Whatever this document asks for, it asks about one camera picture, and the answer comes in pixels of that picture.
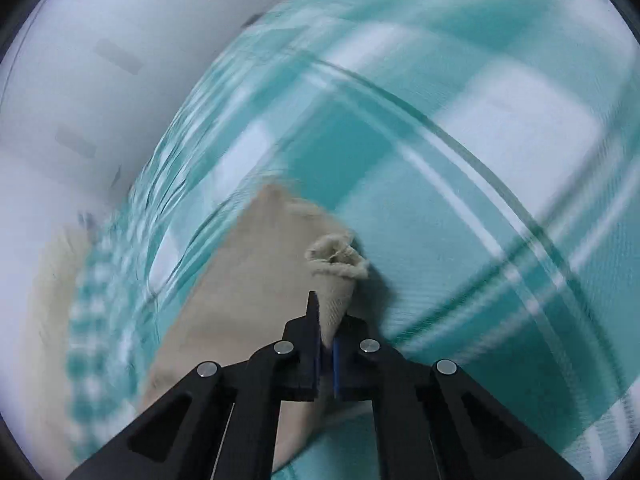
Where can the beige pants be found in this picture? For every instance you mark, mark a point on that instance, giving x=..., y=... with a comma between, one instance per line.
x=260, y=270

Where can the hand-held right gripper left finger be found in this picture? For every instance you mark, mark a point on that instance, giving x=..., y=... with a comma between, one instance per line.
x=306, y=360

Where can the teal plaid bedsheet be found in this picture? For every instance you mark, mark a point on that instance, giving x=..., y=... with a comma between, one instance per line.
x=450, y=185

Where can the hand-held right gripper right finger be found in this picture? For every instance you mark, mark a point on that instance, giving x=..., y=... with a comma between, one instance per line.
x=350, y=365

